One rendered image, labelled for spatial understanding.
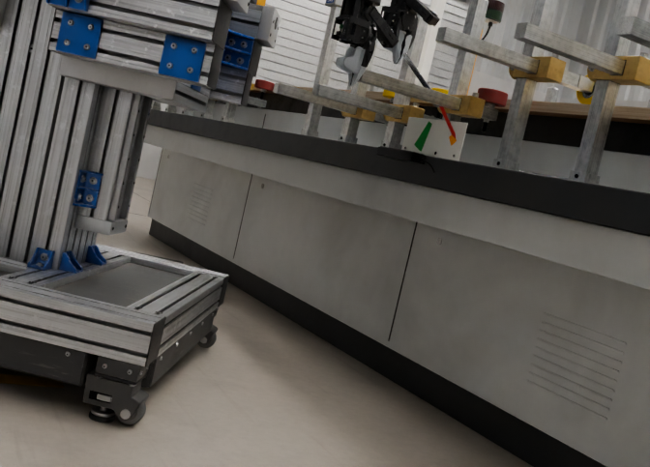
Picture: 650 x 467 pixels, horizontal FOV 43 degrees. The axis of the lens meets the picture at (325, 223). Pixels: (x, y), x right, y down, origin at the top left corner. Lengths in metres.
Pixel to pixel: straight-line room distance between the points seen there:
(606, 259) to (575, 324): 0.34
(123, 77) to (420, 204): 0.86
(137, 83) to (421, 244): 1.06
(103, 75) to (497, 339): 1.20
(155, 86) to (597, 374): 1.21
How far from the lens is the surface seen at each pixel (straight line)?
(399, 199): 2.34
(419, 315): 2.52
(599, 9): 13.01
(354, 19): 1.97
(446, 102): 2.15
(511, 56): 1.94
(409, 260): 2.59
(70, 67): 1.99
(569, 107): 2.15
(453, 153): 2.15
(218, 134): 3.49
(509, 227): 1.98
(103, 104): 2.08
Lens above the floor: 0.61
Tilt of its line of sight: 4 degrees down
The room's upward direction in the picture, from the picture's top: 13 degrees clockwise
